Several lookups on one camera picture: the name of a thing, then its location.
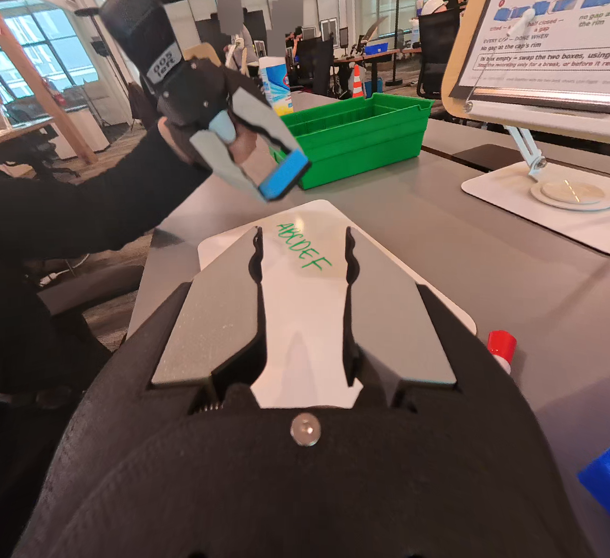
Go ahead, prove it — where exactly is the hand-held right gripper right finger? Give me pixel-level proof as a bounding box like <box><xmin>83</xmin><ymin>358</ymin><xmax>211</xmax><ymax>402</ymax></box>
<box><xmin>342</xmin><ymin>226</ymin><xmax>458</xmax><ymax>389</ymax></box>

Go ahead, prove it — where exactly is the person's left hand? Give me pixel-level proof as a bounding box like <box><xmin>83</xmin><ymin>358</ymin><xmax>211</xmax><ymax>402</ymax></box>
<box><xmin>229</xmin><ymin>131</ymin><xmax>259</xmax><ymax>167</ymax></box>

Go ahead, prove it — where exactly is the beige board on white stand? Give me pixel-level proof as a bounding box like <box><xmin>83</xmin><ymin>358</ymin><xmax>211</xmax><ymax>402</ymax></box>
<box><xmin>441</xmin><ymin>0</ymin><xmax>610</xmax><ymax>255</ymax></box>

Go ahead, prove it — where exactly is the green plastic bin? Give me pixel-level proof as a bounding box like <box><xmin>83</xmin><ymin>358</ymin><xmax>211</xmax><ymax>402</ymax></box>
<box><xmin>279</xmin><ymin>92</ymin><xmax>434</xmax><ymax>191</ymax></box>

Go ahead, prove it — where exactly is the printed instruction sheet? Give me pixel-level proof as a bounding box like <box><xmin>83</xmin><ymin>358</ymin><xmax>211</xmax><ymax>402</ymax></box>
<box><xmin>457</xmin><ymin>0</ymin><xmax>610</xmax><ymax>102</ymax></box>

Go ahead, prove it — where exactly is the wooden post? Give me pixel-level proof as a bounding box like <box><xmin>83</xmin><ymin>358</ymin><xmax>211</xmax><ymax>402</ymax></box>
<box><xmin>0</xmin><ymin>15</ymin><xmax>98</xmax><ymax>165</ymax></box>

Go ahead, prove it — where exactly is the white whiteboard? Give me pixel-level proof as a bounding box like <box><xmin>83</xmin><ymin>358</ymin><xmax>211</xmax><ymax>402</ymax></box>
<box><xmin>197</xmin><ymin>199</ymin><xmax>477</xmax><ymax>408</ymax></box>

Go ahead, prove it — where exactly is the white cable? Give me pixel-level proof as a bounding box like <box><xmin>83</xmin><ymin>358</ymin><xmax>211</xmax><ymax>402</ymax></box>
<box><xmin>39</xmin><ymin>253</ymin><xmax>91</xmax><ymax>286</ymax></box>

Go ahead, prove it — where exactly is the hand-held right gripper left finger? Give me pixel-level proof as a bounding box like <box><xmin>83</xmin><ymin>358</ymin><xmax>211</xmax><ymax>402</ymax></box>
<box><xmin>150</xmin><ymin>226</ymin><xmax>268</xmax><ymax>389</ymax></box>

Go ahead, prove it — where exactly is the black office chair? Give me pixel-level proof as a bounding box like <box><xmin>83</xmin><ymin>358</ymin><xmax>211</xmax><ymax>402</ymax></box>
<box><xmin>417</xmin><ymin>8</ymin><xmax>460</xmax><ymax>99</ymax></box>

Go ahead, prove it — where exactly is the black floor lamp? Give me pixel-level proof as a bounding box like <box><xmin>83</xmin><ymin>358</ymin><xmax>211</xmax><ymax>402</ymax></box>
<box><xmin>387</xmin><ymin>0</ymin><xmax>413</xmax><ymax>87</ymax></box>

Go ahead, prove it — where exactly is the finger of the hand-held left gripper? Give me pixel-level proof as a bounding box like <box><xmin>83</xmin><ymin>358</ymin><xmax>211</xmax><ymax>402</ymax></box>
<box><xmin>189</xmin><ymin>131</ymin><xmax>268</xmax><ymax>202</ymax></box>
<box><xmin>230</xmin><ymin>88</ymin><xmax>308</xmax><ymax>155</ymax></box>

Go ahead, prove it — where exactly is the white blue wipes canister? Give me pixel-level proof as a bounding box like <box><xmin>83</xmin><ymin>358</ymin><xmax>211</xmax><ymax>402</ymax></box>
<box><xmin>259</xmin><ymin>57</ymin><xmax>294</xmax><ymax>117</ymax></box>

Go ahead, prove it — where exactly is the blue whiteboard eraser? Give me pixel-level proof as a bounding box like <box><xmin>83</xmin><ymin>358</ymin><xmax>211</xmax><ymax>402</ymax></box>
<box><xmin>257</xmin><ymin>148</ymin><xmax>313</xmax><ymax>201</ymax></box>

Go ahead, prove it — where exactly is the red marker cap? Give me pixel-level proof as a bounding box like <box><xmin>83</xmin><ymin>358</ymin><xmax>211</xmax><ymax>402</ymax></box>
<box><xmin>487</xmin><ymin>330</ymin><xmax>518</xmax><ymax>362</ymax></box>

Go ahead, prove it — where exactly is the beige board on green stand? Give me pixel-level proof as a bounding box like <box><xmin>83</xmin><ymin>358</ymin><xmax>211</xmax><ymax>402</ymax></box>
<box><xmin>183</xmin><ymin>43</ymin><xmax>223</xmax><ymax>66</ymax></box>

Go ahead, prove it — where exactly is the blue plastic bin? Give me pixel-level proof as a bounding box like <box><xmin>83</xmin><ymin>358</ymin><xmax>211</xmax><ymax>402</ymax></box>
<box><xmin>578</xmin><ymin>448</ymin><xmax>610</xmax><ymax>516</ymax></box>

